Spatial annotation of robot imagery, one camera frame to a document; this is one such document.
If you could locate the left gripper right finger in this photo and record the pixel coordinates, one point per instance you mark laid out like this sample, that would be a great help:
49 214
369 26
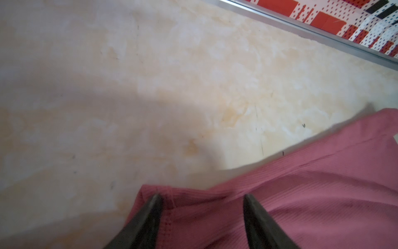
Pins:
262 231

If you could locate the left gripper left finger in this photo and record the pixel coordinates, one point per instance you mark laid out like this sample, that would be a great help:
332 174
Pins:
142 230

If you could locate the maroon tank top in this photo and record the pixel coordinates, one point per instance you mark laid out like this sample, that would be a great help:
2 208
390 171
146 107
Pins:
340 192

